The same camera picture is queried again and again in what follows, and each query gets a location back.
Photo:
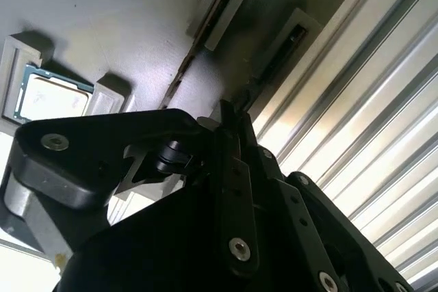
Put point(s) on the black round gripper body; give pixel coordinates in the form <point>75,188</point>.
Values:
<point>154,254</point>

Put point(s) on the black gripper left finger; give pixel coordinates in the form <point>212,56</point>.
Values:
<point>85,155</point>

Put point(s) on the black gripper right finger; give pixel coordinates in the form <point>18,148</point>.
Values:
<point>308,210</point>

